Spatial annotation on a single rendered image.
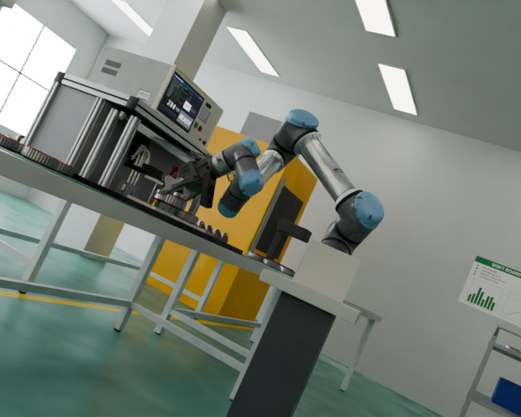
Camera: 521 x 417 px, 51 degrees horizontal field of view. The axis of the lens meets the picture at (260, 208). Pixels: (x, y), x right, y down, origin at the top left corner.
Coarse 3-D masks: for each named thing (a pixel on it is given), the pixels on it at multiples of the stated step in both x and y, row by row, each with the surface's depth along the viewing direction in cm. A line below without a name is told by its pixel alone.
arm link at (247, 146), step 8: (240, 144) 177; (248, 144) 176; (256, 144) 180; (224, 152) 178; (232, 152) 177; (240, 152) 175; (248, 152) 176; (256, 152) 176; (224, 160) 178; (232, 160) 177; (232, 168) 179
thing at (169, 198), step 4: (156, 192) 183; (156, 196) 182; (160, 196) 181; (164, 196) 180; (168, 196) 180; (172, 196) 181; (176, 196) 181; (160, 200) 181; (164, 200) 181; (168, 200) 180; (172, 200) 180; (176, 200) 181; (180, 200) 182; (184, 200) 184; (172, 204) 181; (176, 204) 181; (180, 204) 182; (184, 204) 184; (180, 208) 184; (184, 208) 186
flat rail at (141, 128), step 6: (144, 126) 206; (144, 132) 208; (150, 132) 210; (150, 138) 212; (156, 138) 215; (162, 138) 218; (162, 144) 219; (168, 144) 222; (168, 150) 224; (174, 150) 227; (180, 156) 232; (186, 156) 236; (186, 162) 237
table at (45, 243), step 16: (64, 208) 328; (0, 240) 343; (32, 240) 419; (48, 240) 326; (224, 240) 522; (16, 256) 332; (32, 256) 327; (96, 256) 487; (32, 272) 325; (208, 288) 522
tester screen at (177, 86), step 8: (176, 80) 218; (168, 88) 216; (176, 88) 220; (184, 88) 224; (168, 96) 217; (176, 96) 222; (184, 96) 226; (192, 96) 230; (176, 104) 223; (192, 104) 232; (200, 104) 237; (176, 112) 225; (184, 112) 230; (184, 128) 234
